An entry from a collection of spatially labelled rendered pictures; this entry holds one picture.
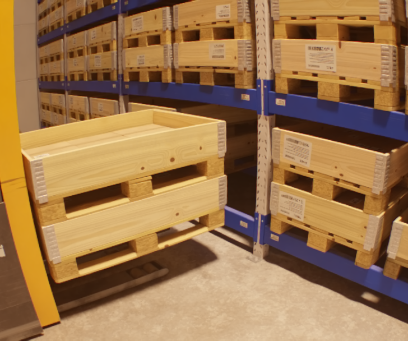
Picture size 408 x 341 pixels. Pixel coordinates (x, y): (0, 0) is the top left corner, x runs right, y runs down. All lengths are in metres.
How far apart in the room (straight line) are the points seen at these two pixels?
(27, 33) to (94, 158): 6.13
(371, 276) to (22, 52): 7.13
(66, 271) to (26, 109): 6.03
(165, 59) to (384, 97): 1.90
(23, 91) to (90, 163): 5.97
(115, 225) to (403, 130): 1.57
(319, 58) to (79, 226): 1.55
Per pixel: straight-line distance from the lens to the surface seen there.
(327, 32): 2.04
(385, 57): 1.86
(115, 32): 4.01
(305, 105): 2.14
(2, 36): 1.70
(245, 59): 2.41
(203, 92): 2.76
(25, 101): 7.72
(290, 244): 2.45
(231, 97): 2.54
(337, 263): 2.28
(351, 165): 1.99
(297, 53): 2.14
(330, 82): 2.02
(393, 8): 1.91
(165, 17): 3.13
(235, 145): 3.57
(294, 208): 2.30
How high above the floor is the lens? 1.40
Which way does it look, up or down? 17 degrees down
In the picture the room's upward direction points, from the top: 1 degrees counter-clockwise
